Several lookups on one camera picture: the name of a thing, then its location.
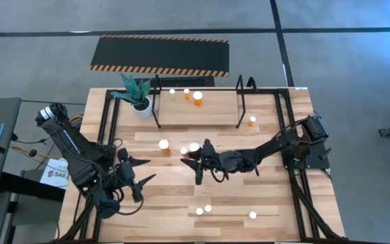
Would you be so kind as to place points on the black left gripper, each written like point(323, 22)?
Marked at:
point(125, 171)

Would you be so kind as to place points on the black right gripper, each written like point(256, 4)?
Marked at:
point(212, 161)

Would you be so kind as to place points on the large orange pill bottle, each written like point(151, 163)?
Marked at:
point(194, 146)
point(163, 144)
point(197, 95)

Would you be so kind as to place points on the small pink pill bottle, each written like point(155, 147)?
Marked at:
point(183, 150)

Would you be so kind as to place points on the small orange pill bottle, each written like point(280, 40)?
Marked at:
point(208, 208)
point(186, 91)
point(253, 119)

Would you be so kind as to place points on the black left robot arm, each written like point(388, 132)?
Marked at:
point(69, 142)

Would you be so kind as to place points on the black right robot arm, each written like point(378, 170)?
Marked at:
point(273, 145)

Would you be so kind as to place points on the potted snake plant white pot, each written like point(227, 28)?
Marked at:
point(143, 112)

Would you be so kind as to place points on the white printed paper sheet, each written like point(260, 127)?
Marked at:
point(54, 176)

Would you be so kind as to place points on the black round knob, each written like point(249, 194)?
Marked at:
point(32, 152)

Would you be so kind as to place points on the black hazard-striped floor mat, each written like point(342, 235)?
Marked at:
point(157, 54)

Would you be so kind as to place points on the black side table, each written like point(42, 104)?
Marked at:
point(29, 186)

